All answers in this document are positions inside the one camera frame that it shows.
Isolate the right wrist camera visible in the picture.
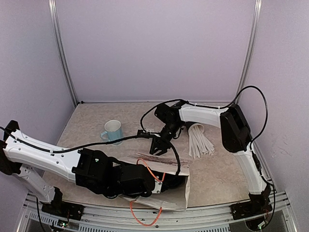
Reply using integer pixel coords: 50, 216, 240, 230
137, 130, 160, 139

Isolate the aluminium post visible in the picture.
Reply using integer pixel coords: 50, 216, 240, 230
238, 0, 262, 91
48, 0, 79, 107

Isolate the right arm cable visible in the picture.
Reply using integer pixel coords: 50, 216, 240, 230
140, 85, 269, 145

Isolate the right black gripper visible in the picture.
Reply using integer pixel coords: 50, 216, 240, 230
150, 121, 183, 159

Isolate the right aluminium post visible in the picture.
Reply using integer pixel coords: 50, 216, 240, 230
238, 0, 262, 91

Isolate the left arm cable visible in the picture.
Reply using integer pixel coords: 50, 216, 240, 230
0, 125, 182, 177

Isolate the light blue mug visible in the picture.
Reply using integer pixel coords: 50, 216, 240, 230
100, 120, 123, 142

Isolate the black cup holding straws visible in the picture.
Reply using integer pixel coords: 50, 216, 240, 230
185, 122, 205, 133

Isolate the aluminium front rail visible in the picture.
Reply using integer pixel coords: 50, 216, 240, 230
16, 198, 300, 232

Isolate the white wrapped straws bundle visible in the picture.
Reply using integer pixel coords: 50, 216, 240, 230
188, 129, 215, 159

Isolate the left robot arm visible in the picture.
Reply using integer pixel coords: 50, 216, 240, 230
0, 120, 165, 215

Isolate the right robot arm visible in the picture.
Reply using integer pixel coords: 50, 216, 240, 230
150, 99, 271, 215

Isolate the cream bear paper bag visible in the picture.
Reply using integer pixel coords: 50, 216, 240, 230
119, 151, 193, 227

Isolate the left aluminium post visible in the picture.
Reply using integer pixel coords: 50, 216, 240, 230
48, 0, 79, 107

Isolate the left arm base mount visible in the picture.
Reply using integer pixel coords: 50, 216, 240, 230
42, 187, 84, 221

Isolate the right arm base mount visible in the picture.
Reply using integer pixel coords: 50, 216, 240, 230
230, 185, 273, 220

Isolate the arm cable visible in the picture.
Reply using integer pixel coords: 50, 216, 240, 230
0, 125, 182, 177
140, 85, 269, 145

